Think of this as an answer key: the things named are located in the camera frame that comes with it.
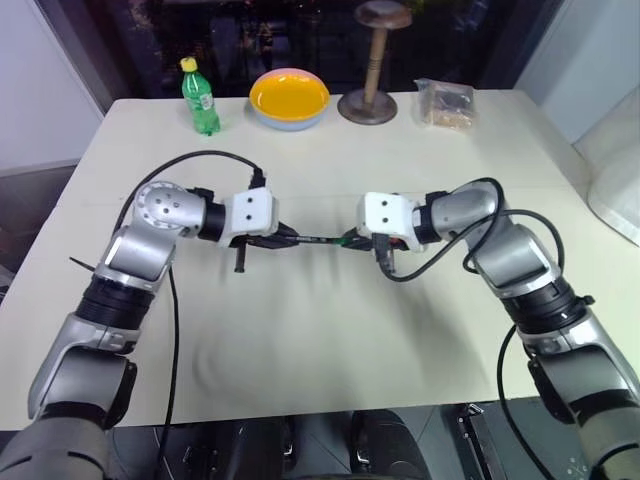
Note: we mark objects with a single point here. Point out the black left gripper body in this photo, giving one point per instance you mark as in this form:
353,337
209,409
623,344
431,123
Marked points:
240,257

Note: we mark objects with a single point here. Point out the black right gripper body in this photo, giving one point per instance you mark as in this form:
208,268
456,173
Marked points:
395,243

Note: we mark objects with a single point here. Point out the black marker pen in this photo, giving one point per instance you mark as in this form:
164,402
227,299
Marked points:
315,240

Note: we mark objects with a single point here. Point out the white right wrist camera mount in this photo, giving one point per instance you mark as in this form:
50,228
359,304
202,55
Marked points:
385,212

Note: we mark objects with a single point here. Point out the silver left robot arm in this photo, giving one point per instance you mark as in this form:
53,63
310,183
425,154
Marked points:
150,210

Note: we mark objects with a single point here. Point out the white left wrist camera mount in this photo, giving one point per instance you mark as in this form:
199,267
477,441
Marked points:
250,212

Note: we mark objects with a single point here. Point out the yellow bowl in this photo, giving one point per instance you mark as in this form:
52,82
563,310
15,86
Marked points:
287,97

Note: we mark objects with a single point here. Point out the light blue bowl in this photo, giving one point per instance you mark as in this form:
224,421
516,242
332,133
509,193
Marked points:
290,125

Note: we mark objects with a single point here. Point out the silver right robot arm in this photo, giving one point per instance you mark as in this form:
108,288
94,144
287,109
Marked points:
520,260

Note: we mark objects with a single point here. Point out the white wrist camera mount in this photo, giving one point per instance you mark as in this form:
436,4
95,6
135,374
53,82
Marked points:
385,212
250,212

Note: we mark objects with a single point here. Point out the clear bag of snacks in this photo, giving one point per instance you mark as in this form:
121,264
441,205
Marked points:
445,107

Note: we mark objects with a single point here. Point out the black box with port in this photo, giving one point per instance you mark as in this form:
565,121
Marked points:
477,440

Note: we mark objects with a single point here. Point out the green bottle with yellow cap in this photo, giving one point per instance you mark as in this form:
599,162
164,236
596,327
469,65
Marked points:
202,107

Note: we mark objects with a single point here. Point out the green marker cap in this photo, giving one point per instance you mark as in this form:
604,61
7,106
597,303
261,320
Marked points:
343,242

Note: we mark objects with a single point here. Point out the brown wooden hat stand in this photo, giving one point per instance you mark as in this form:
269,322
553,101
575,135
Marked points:
372,65

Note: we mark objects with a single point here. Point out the dark rounded shape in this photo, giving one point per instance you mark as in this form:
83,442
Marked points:
385,445

